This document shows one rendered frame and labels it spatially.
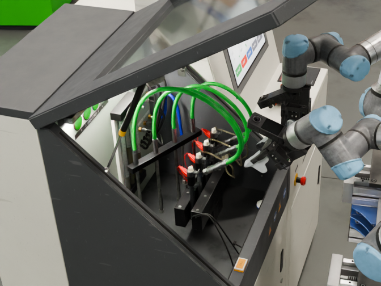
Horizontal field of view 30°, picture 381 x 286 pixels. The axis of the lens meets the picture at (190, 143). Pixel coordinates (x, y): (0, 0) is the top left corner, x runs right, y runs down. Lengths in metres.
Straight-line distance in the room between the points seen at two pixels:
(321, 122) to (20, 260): 1.18
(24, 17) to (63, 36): 3.65
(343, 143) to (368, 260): 0.31
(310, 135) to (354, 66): 0.32
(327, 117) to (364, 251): 0.36
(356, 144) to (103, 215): 0.78
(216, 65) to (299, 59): 0.54
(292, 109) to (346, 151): 0.43
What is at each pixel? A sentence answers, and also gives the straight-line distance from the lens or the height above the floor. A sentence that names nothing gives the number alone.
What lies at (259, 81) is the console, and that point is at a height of 1.04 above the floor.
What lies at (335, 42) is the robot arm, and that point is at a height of 1.56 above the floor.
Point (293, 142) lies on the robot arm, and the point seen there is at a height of 1.46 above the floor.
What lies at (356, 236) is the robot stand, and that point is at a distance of 2.68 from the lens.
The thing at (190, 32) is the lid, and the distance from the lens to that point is 1.89.
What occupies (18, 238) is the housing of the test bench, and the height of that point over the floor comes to 0.99.
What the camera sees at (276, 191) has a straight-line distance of 2.54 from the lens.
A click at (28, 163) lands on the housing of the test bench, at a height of 1.31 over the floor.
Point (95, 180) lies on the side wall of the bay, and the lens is 2.07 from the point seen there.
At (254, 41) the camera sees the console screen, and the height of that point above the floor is 1.20.
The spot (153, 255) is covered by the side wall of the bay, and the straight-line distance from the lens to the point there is 2.16.
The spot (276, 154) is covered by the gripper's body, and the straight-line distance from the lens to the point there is 1.96.
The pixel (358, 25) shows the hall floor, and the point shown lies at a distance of 5.94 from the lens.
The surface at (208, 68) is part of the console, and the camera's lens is 2.56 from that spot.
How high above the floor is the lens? 2.53
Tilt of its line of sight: 35 degrees down
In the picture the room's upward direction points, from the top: 3 degrees counter-clockwise
